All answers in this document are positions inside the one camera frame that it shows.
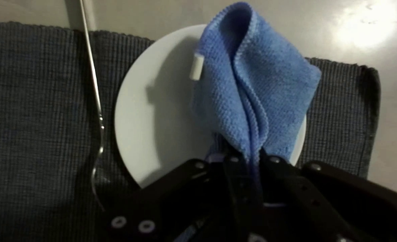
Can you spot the white round plate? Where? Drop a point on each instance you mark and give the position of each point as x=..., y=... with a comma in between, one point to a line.
x=157, y=112

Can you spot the silver metal fork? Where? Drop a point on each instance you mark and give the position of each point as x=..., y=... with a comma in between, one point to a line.
x=91, y=68

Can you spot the blue microfibre cloth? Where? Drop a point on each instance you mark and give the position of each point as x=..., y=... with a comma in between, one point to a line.
x=259, y=89

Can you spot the dark grey woven placemat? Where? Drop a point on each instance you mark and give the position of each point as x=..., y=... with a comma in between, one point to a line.
x=26, y=135

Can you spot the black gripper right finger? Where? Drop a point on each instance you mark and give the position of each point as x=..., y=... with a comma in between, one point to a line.
x=332, y=206

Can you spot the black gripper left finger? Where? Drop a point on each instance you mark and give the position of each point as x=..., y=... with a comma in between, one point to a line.
x=174, y=206

